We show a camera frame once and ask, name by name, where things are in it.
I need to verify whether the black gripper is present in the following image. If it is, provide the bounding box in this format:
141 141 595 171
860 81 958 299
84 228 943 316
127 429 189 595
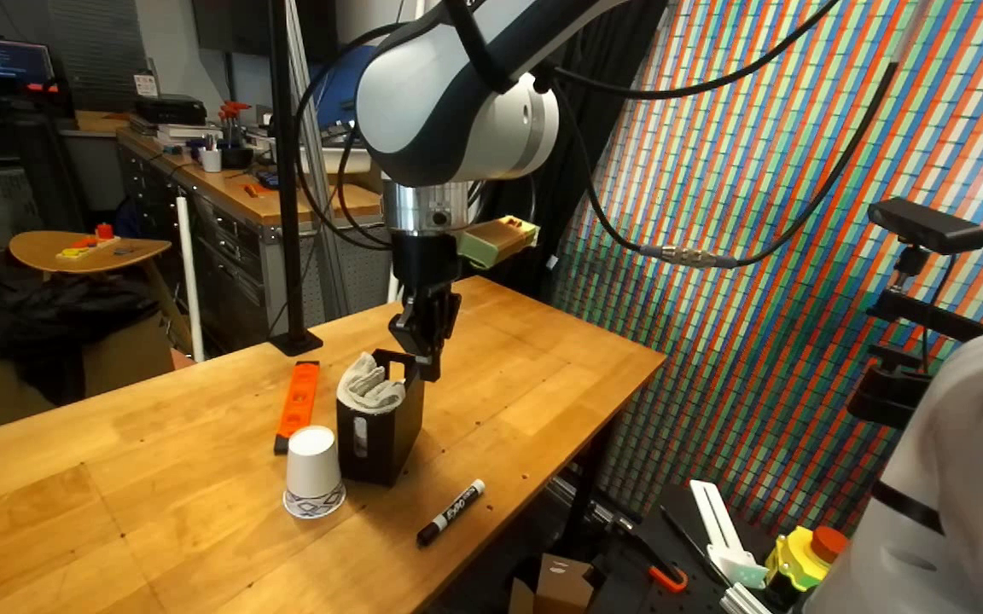
385 233 463 386

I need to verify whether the white waffle-weave towel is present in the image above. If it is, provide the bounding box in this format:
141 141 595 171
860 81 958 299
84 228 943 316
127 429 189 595
337 352 410 415

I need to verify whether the black perforated box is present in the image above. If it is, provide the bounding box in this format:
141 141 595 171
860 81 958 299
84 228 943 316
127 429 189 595
333 349 426 492

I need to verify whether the cardboard box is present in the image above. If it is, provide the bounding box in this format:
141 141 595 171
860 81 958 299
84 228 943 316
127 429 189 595
507 553 596 614

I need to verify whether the white paper cup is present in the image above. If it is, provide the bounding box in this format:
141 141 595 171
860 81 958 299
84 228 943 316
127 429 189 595
279 421 347 520

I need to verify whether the black dry-erase marker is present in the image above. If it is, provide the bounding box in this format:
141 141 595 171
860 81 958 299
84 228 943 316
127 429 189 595
414 473 489 550

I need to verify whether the black curtain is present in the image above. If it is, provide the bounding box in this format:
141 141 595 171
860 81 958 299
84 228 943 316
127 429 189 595
537 0 672 299

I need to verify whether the black pole with base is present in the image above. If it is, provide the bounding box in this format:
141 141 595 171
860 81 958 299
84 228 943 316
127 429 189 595
265 0 323 357

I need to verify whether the wooden workbench with grey panel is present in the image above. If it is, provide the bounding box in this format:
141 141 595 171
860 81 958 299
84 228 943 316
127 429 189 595
113 124 394 344

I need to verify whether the black table leg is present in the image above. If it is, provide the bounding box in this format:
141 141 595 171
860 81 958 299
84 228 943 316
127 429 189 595
571 429 631 560

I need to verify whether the thin white pole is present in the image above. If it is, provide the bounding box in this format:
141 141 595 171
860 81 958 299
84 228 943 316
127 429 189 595
173 195 209 366

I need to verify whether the colourful patterned curtain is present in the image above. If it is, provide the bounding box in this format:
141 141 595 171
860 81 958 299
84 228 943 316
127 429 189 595
556 0 983 540

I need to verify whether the small orange yellow object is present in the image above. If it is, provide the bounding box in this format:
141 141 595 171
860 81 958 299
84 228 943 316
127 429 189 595
53 221 127 264

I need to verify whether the round wooden stool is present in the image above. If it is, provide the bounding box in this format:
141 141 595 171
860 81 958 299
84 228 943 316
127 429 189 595
6 224 173 278

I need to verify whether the dark jacket pile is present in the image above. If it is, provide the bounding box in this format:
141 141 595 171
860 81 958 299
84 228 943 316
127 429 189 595
0 270 172 404

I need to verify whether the yellow red emergency stop button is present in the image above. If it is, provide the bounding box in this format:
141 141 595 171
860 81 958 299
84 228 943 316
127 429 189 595
765 520 853 595

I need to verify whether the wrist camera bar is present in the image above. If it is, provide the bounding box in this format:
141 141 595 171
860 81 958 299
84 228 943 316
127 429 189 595
454 214 543 271

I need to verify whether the orange-handled tool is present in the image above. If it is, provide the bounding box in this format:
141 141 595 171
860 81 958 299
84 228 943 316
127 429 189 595
613 525 693 595

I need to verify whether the white rail piece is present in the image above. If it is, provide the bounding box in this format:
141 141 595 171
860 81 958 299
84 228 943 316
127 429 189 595
685 478 770 590

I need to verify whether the black camera stand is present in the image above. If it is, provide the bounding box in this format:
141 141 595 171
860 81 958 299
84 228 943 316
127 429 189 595
845 241 983 433

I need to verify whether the black camera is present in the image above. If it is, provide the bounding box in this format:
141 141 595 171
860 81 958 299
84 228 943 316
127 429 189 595
864 195 983 255

